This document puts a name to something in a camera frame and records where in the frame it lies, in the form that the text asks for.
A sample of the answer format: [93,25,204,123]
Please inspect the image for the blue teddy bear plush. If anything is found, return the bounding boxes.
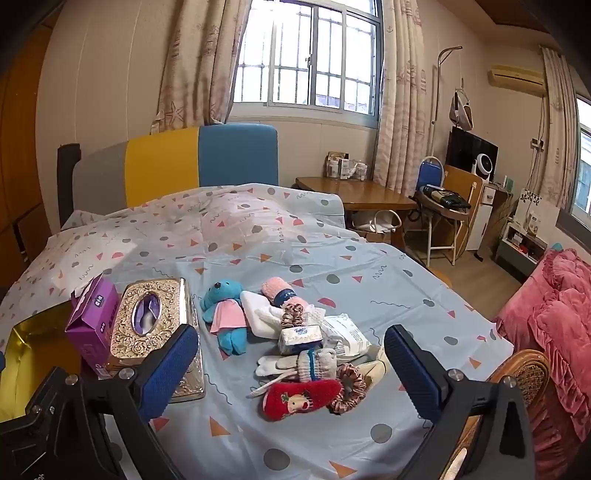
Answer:
[199,278,247,357]

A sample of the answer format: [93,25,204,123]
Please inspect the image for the patterned beige curtain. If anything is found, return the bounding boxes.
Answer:
[150,0,252,134]
[373,0,426,195]
[540,46,578,210]

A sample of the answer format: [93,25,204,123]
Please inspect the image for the pink ruffled bedding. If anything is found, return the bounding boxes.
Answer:
[496,248,591,480]

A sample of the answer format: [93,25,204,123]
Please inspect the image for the blue folding chair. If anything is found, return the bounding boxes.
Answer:
[418,156,446,190]

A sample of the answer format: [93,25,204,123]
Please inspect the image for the beige air conditioner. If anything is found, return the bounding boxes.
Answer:
[489,66,546,97]

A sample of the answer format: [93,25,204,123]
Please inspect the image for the white plastic packet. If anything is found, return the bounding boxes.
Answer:
[320,314,372,361]

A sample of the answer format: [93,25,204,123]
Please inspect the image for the red plush slipper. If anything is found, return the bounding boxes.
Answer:
[262,378,345,422]

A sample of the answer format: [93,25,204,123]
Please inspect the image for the white round fan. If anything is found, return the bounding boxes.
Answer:
[472,152,495,182]

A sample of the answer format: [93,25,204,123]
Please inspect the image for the metal coat stand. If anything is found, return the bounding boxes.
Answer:
[429,45,464,185]

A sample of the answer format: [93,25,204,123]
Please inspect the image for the side window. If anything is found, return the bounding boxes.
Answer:
[570,95,591,227]

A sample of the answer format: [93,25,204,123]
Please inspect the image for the grey knit sock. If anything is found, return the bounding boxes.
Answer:
[295,347,339,384]

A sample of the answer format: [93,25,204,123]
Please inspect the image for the black television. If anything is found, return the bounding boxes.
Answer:
[445,126,499,181]

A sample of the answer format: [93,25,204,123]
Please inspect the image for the purple cardboard box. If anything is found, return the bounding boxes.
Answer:
[65,272,122,376]

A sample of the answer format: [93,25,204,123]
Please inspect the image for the black device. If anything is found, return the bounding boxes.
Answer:
[422,184,472,209]

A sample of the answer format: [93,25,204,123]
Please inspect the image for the large pink satin scrunchie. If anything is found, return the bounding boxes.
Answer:
[329,363,368,415]

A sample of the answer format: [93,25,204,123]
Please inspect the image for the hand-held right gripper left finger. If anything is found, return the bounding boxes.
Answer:
[64,324,200,480]

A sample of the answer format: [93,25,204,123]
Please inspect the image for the pink towel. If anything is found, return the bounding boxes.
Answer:
[261,276,308,309]

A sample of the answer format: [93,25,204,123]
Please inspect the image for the small tissue pack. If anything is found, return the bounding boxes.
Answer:
[278,324,324,356]

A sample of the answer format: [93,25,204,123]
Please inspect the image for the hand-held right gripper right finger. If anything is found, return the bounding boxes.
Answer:
[385,324,539,480]

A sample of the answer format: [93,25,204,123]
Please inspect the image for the white tote bag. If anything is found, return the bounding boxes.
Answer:
[353,210,402,243]

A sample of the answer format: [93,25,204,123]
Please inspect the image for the white glove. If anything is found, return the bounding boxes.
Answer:
[255,353,303,377]

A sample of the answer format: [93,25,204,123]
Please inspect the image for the round tray stand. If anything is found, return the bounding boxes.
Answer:
[413,187,472,267]

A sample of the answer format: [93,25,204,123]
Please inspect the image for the wicker chair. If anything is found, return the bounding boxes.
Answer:
[429,348,552,480]

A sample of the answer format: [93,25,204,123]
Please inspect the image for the patterned plastic tablecloth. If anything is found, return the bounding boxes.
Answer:
[0,182,515,480]

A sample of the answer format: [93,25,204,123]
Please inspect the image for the wooden table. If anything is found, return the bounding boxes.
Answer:
[295,176,419,245]

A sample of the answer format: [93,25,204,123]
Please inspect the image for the ornate gold tissue box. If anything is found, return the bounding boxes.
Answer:
[105,277,207,403]

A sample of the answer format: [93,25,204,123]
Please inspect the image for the grey low shelf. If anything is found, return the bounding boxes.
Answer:
[495,220,549,283]

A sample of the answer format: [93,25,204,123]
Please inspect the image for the beige packaged boxes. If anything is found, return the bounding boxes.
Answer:
[325,151,372,181]

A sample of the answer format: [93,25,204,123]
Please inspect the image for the wooden wardrobe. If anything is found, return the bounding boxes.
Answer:
[0,23,63,287]

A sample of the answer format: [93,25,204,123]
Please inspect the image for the small brown scrunchie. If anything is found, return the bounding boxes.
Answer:
[281,302,309,329]

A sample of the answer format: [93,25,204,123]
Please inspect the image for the barred window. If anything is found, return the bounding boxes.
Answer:
[228,0,384,123]

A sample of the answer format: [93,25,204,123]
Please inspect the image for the hanging beige bag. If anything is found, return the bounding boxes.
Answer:
[450,90,475,131]

